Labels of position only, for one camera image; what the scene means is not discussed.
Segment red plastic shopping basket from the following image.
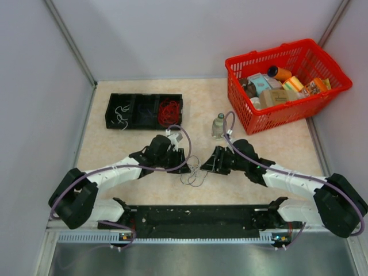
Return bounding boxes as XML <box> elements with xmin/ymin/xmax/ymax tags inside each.
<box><xmin>225</xmin><ymin>39</ymin><xmax>352</xmax><ymax>135</ymax></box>

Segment clear glass soda bottle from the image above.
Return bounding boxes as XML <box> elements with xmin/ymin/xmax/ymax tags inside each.
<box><xmin>212</xmin><ymin>113</ymin><xmax>225</xmax><ymax>140</ymax></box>

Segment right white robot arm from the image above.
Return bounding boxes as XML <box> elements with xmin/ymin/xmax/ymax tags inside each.
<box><xmin>201</xmin><ymin>139</ymin><xmax>367</xmax><ymax>238</ymax></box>

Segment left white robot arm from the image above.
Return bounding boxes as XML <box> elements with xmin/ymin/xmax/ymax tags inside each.
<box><xmin>48</xmin><ymin>133</ymin><xmax>190</xmax><ymax>229</ymax></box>

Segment orange snack packet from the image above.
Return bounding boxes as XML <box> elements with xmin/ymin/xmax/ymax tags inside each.
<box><xmin>301</xmin><ymin>78</ymin><xmax>328</xmax><ymax>96</ymax></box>

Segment yellow sponge pack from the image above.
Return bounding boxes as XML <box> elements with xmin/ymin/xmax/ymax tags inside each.
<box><xmin>282</xmin><ymin>76</ymin><xmax>304</xmax><ymax>93</ymax></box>

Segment light blue package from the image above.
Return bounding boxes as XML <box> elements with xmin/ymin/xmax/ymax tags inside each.
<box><xmin>247</xmin><ymin>73</ymin><xmax>271</xmax><ymax>96</ymax></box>

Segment brown round item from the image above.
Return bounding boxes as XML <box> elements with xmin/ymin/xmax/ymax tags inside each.
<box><xmin>239</xmin><ymin>78</ymin><xmax>257</xmax><ymax>98</ymax></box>

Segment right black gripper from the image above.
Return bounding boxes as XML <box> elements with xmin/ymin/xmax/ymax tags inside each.
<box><xmin>201</xmin><ymin>145</ymin><xmax>248</xmax><ymax>175</ymax></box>

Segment red white purple wires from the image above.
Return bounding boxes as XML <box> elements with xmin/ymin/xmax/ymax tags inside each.
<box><xmin>179</xmin><ymin>155</ymin><xmax>208</xmax><ymax>187</ymax></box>

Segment black three-compartment tray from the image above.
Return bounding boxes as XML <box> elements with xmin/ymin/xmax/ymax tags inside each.
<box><xmin>105</xmin><ymin>93</ymin><xmax>183</xmax><ymax>130</ymax></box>

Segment orange bottle with dark cap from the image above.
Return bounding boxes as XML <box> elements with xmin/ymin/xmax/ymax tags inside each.
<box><xmin>267</xmin><ymin>66</ymin><xmax>293</xmax><ymax>82</ymax></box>

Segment brown cardboard box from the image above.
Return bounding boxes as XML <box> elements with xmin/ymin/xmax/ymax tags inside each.
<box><xmin>259</xmin><ymin>89</ymin><xmax>298</xmax><ymax>109</ymax></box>

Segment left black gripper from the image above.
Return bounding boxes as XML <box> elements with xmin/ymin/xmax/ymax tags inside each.
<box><xmin>155</xmin><ymin>148</ymin><xmax>191</xmax><ymax>174</ymax></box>

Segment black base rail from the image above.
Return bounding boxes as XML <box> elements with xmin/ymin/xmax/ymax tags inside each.
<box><xmin>97</xmin><ymin>204</ymin><xmax>291</xmax><ymax>239</ymax></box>

